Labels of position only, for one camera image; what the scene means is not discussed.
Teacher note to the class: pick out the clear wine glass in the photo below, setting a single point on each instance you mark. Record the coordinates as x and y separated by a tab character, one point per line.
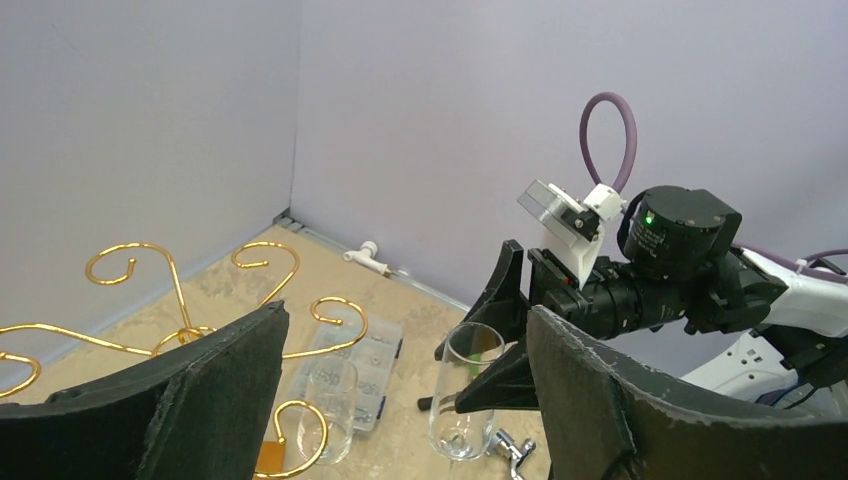
456	431
331	388

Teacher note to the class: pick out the white pipe tee fitting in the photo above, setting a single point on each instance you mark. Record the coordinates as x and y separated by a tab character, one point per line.
366	256

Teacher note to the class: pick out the chrome faucet tap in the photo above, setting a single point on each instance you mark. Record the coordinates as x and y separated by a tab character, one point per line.
503	445

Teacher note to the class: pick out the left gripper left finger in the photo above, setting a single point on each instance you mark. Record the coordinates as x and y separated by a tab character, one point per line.
199	411

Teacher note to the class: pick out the black handled hammer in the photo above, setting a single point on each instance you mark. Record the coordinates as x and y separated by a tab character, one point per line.
426	403

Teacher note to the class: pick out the gold wire wine glass rack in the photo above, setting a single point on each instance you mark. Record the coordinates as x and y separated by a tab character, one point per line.
190	332

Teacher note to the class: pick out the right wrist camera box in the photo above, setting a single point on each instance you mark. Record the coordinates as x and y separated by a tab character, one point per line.
575	227

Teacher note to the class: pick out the wooden rack base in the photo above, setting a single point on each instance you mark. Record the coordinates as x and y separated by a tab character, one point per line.
270	460

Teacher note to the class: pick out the clear plastic screw box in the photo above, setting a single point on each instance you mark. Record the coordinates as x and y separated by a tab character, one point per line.
374	357

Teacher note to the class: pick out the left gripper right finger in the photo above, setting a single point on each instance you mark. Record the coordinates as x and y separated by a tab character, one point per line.
608	416

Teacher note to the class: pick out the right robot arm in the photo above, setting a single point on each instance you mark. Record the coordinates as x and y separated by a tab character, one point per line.
789	317

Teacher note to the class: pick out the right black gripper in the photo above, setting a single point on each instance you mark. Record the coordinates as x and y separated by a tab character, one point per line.
615	300

